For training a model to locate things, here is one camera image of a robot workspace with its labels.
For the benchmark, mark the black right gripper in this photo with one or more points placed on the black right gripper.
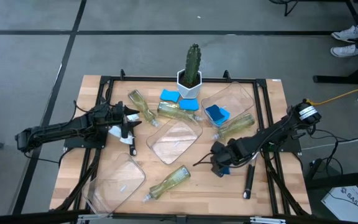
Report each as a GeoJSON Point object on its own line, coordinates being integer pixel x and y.
{"type": "Point", "coordinates": [225, 152]}

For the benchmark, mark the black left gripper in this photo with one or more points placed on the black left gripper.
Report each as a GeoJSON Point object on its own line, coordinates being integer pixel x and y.
{"type": "Point", "coordinates": [107, 116]}

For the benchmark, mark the yellow dish soap bottle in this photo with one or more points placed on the yellow dish soap bottle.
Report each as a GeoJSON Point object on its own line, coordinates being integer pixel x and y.
{"type": "Point", "coordinates": [140, 105]}
{"type": "Point", "coordinates": [172, 111]}
{"type": "Point", "coordinates": [238, 124]}
{"type": "Point", "coordinates": [169, 182]}

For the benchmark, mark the clear plastic bin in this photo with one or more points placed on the clear plastic bin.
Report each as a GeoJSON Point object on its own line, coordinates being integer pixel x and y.
{"type": "Point", "coordinates": [117, 183]}
{"type": "Point", "coordinates": [174, 141]}
{"type": "Point", "coordinates": [238, 96]}

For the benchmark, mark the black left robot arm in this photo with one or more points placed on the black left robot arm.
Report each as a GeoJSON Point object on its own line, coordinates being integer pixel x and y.
{"type": "Point", "coordinates": [57, 129]}

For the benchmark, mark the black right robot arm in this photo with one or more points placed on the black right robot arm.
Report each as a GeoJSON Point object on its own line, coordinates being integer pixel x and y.
{"type": "Point", "coordinates": [272, 135]}

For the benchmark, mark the white hexagonal plant pot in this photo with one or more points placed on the white hexagonal plant pot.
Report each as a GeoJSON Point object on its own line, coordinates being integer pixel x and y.
{"type": "Point", "coordinates": [189, 92]}

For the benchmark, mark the green cactus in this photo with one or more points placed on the green cactus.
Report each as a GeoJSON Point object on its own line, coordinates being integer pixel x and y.
{"type": "Point", "coordinates": [192, 65]}

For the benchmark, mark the black power strip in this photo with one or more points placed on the black power strip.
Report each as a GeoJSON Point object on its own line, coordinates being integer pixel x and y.
{"type": "Point", "coordinates": [314, 168]}

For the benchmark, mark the black desk leg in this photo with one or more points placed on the black desk leg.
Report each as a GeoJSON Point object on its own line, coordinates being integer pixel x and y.
{"type": "Point", "coordinates": [337, 79]}
{"type": "Point", "coordinates": [346, 180]}

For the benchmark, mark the white printed paper sheet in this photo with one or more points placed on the white printed paper sheet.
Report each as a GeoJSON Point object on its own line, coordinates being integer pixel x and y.
{"type": "Point", "coordinates": [343, 202]}

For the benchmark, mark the person's white shoe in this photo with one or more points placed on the person's white shoe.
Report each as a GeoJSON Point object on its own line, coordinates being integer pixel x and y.
{"type": "Point", "coordinates": [348, 35]}
{"type": "Point", "coordinates": [345, 51]}

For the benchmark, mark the black aluminium table frame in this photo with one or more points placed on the black aluminium table frame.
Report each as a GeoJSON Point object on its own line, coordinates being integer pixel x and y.
{"type": "Point", "coordinates": [148, 79]}

